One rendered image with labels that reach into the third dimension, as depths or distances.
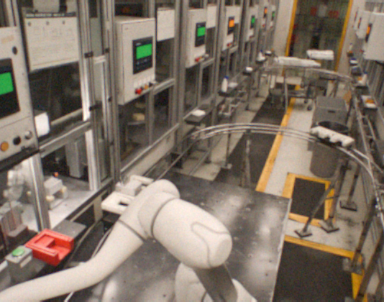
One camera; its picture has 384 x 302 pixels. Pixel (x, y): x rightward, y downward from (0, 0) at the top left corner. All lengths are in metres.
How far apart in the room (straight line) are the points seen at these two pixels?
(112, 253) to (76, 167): 1.20
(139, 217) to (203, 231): 0.20
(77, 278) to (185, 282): 0.60
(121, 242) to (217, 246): 0.27
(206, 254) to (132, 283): 0.95
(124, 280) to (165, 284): 0.21
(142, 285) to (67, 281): 0.82
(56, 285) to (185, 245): 0.35
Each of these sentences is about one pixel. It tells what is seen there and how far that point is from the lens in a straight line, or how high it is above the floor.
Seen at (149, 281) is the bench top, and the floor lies 0.68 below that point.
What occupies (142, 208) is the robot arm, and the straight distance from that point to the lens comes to 0.97.
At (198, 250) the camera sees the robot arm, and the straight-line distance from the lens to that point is 0.87.
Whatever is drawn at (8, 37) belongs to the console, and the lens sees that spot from 1.40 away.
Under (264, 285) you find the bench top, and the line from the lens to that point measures 1.83.
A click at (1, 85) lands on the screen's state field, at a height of 1.65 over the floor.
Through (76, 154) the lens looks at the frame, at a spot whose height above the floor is 1.08.
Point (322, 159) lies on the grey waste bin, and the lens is 4.32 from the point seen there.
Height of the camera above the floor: 1.98
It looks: 26 degrees down
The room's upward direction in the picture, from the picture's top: 3 degrees clockwise
